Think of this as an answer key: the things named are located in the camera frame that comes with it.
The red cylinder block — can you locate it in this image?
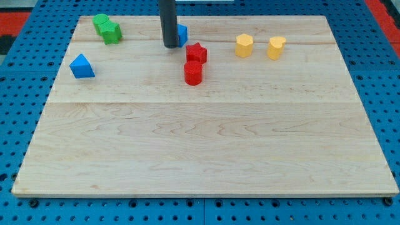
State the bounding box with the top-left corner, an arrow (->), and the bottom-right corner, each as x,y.
184,61 -> 203,86

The light wooden board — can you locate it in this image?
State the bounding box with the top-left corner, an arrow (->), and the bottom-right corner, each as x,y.
12,16 -> 399,198

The blue cube block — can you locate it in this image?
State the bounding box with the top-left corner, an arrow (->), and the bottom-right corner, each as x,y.
177,24 -> 188,48

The yellow hexagon block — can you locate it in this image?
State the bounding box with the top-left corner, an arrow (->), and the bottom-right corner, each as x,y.
235,34 -> 254,58

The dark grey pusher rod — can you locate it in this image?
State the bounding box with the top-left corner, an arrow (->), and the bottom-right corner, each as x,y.
158,0 -> 179,48

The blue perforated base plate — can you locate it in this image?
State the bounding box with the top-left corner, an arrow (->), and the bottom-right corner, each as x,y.
1,0 -> 399,224

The yellow heart block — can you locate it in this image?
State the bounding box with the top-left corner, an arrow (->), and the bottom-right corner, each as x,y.
267,36 -> 286,60

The green star block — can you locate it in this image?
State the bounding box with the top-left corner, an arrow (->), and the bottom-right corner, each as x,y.
99,21 -> 122,45

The green cylinder block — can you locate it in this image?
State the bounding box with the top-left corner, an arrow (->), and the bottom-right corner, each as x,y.
92,13 -> 109,35

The blue triangle block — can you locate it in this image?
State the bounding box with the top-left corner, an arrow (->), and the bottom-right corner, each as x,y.
69,54 -> 95,79

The red star block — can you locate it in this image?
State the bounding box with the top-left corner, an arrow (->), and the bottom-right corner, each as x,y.
186,42 -> 208,64

